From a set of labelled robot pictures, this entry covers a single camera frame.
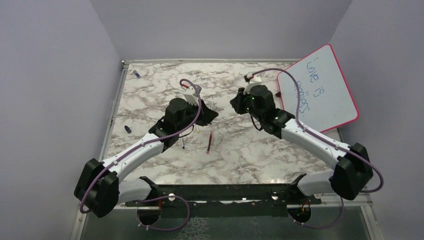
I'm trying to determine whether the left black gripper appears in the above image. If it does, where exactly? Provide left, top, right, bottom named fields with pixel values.
left=176, top=98, right=218, bottom=132

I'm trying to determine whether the pink red pen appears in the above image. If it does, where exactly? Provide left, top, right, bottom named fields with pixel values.
left=206, top=130, right=214, bottom=154

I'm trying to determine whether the thin white blue pen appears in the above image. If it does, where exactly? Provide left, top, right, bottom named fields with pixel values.
left=179, top=137, right=185, bottom=149

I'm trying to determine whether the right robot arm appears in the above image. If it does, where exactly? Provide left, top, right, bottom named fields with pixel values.
left=230, top=85, right=374, bottom=204

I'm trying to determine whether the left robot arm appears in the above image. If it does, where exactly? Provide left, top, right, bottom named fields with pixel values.
left=74, top=98, right=219, bottom=218

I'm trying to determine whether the dark blue cap near edge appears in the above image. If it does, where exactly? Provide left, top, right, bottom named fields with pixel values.
left=124, top=125, right=132, bottom=134

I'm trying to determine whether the pink framed whiteboard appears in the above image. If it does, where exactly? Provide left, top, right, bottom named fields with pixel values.
left=277, top=44, right=360, bottom=132

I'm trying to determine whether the blue cap far corner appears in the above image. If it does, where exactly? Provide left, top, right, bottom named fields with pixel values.
left=132, top=70, right=141, bottom=79

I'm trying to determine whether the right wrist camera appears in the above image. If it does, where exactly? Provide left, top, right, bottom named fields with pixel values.
left=243, top=74, right=263, bottom=95

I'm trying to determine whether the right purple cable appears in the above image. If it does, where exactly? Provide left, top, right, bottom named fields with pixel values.
left=250, top=67, right=385, bottom=230

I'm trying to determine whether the purple cable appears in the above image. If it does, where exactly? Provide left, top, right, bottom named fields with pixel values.
left=79, top=78, right=203, bottom=232
left=250, top=67, right=385, bottom=230

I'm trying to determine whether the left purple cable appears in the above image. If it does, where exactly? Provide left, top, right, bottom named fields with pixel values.
left=79, top=78, right=203, bottom=232

